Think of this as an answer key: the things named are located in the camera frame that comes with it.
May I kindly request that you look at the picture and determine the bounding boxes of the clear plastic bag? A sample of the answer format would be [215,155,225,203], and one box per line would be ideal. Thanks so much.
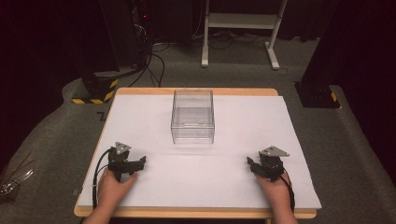
[0,152,35,202]

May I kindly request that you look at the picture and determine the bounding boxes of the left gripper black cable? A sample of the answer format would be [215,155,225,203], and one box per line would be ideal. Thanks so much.
[92,147,114,211]

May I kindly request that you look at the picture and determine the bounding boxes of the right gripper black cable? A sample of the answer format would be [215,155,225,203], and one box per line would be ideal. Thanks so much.
[279,168,296,215]

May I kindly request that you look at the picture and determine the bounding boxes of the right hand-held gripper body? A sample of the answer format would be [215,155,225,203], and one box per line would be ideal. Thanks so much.
[253,146,290,183]

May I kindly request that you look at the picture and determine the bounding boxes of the white metal stand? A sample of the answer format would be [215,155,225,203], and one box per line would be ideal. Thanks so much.
[201,0,289,71]

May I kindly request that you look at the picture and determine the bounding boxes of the dark equipment tower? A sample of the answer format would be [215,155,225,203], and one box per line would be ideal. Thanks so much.
[125,0,157,68]

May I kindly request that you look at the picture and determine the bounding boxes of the person's right hand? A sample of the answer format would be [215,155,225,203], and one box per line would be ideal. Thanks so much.
[253,171,293,215]

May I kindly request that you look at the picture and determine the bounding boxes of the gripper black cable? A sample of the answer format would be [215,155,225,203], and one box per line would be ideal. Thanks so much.
[279,168,296,215]
[92,147,114,211]

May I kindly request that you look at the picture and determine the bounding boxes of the black stand base, yellow stripes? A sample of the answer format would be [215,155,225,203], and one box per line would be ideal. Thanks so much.
[71,72,120,105]

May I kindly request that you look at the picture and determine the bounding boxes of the black floor cables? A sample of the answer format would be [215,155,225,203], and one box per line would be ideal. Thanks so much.
[128,40,171,89]

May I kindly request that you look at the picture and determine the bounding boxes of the clear plastic box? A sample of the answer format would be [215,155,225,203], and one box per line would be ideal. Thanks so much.
[170,88,216,146]

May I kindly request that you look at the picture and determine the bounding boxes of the person's left hand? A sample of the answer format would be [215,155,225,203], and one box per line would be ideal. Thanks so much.
[97,168,138,213]

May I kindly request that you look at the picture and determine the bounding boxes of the white table sheet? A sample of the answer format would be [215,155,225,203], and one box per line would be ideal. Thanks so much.
[77,93,322,210]

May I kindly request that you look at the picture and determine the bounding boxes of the wooden table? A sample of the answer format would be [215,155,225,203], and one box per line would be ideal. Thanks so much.
[73,87,318,220]

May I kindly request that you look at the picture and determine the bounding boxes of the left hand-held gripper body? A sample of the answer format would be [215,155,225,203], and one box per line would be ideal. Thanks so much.
[106,141,140,183]

